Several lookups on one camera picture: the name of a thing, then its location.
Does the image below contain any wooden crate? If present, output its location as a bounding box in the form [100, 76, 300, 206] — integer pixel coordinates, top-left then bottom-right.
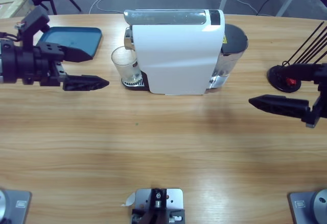
[0, 0, 35, 19]

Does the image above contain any black drip tray steel grille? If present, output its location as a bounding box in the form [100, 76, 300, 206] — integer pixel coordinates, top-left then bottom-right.
[121, 76, 150, 92]

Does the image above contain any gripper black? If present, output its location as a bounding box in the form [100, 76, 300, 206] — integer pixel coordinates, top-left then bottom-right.
[248, 63, 327, 128]
[2, 40, 110, 92]

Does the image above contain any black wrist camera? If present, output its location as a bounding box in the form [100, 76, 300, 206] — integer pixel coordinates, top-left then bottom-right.
[16, 6, 51, 47]

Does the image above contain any blue plastic tray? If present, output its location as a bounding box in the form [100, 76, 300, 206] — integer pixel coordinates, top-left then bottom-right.
[35, 27, 103, 60]

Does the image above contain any black capsule holder with rods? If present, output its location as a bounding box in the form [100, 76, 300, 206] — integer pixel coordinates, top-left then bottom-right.
[267, 21, 327, 93]

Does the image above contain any white paper tag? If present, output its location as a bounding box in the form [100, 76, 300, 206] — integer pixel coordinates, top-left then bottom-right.
[121, 192, 137, 207]

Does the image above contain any clear drinking glass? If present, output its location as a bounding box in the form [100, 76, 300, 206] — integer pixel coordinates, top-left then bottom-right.
[111, 45, 143, 83]

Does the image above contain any white capsule coffee machine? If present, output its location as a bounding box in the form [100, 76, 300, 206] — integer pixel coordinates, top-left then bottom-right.
[124, 9, 227, 96]

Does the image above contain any black wrist camera wire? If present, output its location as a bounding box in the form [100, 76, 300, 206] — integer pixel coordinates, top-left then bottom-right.
[0, 31, 24, 42]

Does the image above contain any clear water tank black lid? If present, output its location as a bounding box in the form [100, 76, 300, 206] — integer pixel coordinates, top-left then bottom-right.
[205, 23, 249, 93]

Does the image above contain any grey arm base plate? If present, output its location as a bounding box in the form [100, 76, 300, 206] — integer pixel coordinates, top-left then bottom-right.
[0, 188, 33, 224]
[288, 188, 327, 224]

